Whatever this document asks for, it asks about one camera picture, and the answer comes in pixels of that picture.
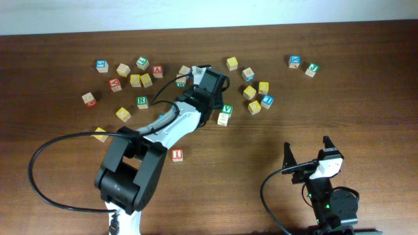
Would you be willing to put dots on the red I block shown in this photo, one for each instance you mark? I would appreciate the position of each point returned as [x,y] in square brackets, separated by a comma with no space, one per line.
[177,155]

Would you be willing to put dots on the yellow block right cluster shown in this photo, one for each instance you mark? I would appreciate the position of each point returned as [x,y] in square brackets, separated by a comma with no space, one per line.
[263,88]

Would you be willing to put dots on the green L block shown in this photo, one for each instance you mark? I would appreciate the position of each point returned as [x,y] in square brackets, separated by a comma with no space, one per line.
[142,63]

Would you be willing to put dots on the red A block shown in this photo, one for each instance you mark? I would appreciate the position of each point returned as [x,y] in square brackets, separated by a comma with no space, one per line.
[157,71]

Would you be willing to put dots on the blue X block far right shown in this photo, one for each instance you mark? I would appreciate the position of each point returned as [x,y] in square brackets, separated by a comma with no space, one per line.
[294,61]

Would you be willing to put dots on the yellow block pair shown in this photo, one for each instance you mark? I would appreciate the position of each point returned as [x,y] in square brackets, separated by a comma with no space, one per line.
[135,80]
[146,80]

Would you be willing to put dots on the red K block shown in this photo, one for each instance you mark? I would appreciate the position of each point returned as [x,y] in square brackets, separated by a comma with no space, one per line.
[115,85]

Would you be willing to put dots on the blue S block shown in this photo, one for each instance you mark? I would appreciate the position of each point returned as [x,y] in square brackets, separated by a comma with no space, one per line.
[101,66]

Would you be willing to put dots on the green V block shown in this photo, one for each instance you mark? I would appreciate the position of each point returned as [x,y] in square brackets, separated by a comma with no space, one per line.
[227,110]

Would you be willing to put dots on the yellow S block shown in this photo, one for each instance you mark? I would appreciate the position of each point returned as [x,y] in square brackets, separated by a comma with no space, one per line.
[249,93]

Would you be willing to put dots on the green R block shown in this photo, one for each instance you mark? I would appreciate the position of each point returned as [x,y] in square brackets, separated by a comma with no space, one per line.
[142,102]

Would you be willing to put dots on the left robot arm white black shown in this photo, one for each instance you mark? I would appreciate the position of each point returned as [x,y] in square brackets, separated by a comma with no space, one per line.
[131,168]

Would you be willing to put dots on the wooden block red side left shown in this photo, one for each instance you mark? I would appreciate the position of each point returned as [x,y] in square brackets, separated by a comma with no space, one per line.
[89,100]

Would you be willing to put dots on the yellow block top centre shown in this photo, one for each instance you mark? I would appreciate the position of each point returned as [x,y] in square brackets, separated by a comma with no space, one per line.
[232,63]

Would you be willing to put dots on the white wooden X block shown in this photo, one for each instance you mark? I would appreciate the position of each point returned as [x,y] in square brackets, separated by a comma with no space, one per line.
[223,119]

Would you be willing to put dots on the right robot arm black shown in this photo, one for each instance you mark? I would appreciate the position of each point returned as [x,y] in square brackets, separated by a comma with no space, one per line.
[335,208]

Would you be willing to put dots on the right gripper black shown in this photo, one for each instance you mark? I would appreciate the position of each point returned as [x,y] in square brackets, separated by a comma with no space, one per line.
[302,175]

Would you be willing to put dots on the yellow block far lower left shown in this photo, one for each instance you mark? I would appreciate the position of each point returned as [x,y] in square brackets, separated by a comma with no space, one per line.
[101,138]

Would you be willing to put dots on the wooden block green side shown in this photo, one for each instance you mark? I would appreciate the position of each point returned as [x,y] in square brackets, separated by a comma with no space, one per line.
[181,80]

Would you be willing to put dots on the green J block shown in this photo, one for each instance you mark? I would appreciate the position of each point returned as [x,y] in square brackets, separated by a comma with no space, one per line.
[312,70]

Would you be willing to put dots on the plain wooden block top left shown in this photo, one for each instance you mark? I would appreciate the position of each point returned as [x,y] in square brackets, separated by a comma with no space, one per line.
[123,70]

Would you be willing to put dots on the blue I block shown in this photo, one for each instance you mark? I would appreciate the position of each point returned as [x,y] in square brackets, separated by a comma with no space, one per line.
[267,101]

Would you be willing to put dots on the yellow E block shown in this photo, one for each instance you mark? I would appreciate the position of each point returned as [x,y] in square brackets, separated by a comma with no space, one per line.
[254,107]

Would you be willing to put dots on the wooden block blue D side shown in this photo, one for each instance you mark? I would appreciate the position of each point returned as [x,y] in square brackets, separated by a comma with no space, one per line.
[248,74]

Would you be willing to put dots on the yellow block left pair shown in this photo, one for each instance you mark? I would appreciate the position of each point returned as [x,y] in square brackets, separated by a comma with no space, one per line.
[135,80]

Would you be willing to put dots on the yellow block right pair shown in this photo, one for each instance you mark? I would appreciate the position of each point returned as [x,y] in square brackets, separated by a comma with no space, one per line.
[146,80]

